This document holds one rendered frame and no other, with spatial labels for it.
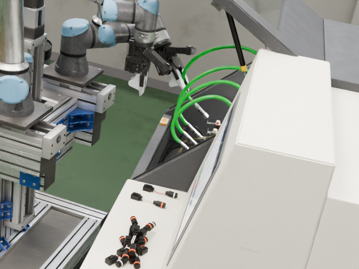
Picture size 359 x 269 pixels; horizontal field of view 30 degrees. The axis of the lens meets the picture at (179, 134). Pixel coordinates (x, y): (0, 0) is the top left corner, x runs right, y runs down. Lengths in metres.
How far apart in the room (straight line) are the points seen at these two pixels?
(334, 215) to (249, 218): 0.19
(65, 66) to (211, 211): 1.59
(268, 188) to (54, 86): 1.73
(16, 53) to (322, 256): 1.30
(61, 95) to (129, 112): 2.19
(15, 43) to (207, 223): 1.09
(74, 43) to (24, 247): 1.01
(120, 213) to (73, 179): 2.06
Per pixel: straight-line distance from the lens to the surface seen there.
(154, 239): 2.09
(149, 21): 2.35
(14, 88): 2.41
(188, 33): 5.46
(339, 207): 1.52
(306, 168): 1.48
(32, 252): 3.25
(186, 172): 2.31
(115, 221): 2.14
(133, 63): 2.41
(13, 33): 2.36
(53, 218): 3.49
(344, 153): 1.72
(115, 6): 2.33
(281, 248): 1.58
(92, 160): 4.44
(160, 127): 2.83
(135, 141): 4.76
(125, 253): 1.96
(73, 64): 2.99
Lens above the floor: 2.19
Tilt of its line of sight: 26 degrees down
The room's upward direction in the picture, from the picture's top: 10 degrees clockwise
